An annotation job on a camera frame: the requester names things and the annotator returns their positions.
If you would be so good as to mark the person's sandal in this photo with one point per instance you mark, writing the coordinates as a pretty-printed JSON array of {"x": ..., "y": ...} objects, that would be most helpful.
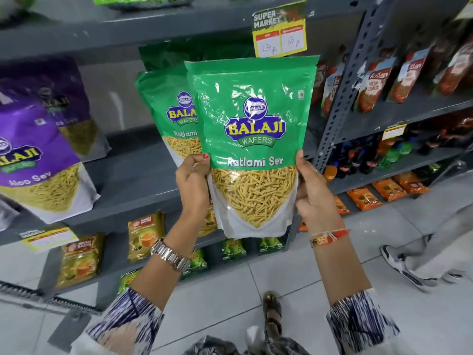
[{"x": 272, "y": 310}]

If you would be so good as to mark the grey metal shelf rack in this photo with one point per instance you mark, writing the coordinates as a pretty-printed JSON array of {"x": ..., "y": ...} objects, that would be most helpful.
[
  {"x": 129, "y": 181},
  {"x": 406, "y": 110}
]

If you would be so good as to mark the silver wristwatch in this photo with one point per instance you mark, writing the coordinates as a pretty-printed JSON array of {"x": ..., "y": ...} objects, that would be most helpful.
[{"x": 170, "y": 255}]

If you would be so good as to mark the black ridged floor rail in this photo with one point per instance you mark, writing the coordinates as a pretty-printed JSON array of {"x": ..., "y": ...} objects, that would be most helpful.
[{"x": 51, "y": 297}]

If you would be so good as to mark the person's left thumb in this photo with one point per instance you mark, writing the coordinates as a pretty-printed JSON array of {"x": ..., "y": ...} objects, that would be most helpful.
[{"x": 197, "y": 163}]

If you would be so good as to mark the green tea packet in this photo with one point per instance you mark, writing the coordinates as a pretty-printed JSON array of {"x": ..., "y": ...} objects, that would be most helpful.
[
  {"x": 233, "y": 249},
  {"x": 127, "y": 280},
  {"x": 270, "y": 245},
  {"x": 196, "y": 264}
]

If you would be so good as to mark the purple snack pouch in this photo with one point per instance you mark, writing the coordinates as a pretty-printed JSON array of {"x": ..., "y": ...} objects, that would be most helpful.
[
  {"x": 74, "y": 92},
  {"x": 37, "y": 162}
]

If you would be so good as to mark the yellow hanging price tag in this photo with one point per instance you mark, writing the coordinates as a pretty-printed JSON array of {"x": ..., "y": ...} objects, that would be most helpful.
[{"x": 279, "y": 29}]

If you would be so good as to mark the person's left hand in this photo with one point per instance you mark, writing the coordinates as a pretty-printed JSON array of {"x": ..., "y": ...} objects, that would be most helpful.
[{"x": 192, "y": 188}]

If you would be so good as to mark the yellow shelf price label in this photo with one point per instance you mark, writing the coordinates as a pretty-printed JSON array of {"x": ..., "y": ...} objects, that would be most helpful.
[
  {"x": 50, "y": 238},
  {"x": 393, "y": 132}
]

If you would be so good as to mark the orange packet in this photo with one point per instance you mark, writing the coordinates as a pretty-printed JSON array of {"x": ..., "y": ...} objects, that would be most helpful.
[
  {"x": 388, "y": 189},
  {"x": 340, "y": 205},
  {"x": 411, "y": 182},
  {"x": 365, "y": 198}
]

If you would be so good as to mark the person's right forearm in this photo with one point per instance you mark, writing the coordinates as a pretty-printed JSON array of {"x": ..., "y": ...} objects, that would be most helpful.
[{"x": 347, "y": 280}]

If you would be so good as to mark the person's right thumb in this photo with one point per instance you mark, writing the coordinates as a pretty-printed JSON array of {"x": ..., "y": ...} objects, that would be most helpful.
[{"x": 300, "y": 166}]

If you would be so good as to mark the row of red sauce pouches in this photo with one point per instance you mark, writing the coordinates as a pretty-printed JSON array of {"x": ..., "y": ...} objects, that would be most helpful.
[{"x": 377, "y": 84}]

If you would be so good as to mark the person's right hand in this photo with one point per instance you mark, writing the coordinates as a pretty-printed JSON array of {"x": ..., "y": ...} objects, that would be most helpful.
[{"x": 317, "y": 199}]

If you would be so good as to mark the yellow tea packet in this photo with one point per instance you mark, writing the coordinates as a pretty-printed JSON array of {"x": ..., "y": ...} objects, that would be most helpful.
[
  {"x": 79, "y": 260},
  {"x": 210, "y": 221},
  {"x": 146, "y": 236}
]

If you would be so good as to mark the person's patterned clothing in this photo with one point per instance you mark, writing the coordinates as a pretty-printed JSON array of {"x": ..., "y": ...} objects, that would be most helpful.
[{"x": 240, "y": 345}]

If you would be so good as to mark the row of soft drink bottles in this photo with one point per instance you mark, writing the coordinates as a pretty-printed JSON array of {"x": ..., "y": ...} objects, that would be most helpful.
[{"x": 369, "y": 158}]

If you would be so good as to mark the green snack pouch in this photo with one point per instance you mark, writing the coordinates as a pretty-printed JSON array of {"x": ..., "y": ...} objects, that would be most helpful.
[
  {"x": 166, "y": 107},
  {"x": 177, "y": 55},
  {"x": 255, "y": 107}
]

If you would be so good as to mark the person's left forearm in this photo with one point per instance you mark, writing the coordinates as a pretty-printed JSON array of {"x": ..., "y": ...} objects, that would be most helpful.
[{"x": 147, "y": 292}]

